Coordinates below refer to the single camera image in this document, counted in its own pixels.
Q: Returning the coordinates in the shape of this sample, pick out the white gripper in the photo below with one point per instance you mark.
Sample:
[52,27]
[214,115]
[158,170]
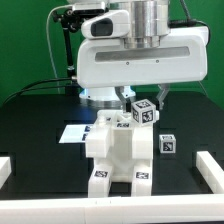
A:
[180,57]

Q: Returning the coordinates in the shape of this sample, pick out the white tagged cube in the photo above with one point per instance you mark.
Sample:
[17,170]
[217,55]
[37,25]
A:
[143,112]
[167,143]

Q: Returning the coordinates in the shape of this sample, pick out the white chair back frame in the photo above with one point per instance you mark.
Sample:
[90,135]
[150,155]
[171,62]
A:
[98,140]

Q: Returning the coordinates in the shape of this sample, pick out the white chair seat part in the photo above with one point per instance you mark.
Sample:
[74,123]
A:
[120,152]

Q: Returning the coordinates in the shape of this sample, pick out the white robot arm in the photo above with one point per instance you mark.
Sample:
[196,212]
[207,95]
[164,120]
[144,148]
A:
[134,42]

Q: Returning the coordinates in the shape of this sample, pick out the white right fence bar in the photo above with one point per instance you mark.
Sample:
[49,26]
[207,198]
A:
[210,170]

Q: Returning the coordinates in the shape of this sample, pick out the white fence bar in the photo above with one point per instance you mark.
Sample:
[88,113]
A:
[210,170]
[5,169]
[115,210]

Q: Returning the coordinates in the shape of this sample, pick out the white front fence bar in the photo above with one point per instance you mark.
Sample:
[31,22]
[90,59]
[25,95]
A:
[115,210]

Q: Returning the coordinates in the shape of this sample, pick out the white left fence bar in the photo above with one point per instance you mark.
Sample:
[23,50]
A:
[5,169]

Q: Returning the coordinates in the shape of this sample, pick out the white marker base plate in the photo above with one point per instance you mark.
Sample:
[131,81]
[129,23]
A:
[75,133]

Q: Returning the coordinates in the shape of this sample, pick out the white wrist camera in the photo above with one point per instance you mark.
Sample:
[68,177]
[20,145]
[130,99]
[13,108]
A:
[113,24]

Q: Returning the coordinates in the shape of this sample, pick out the grey mounted camera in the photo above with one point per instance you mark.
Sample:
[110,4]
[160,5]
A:
[89,8]

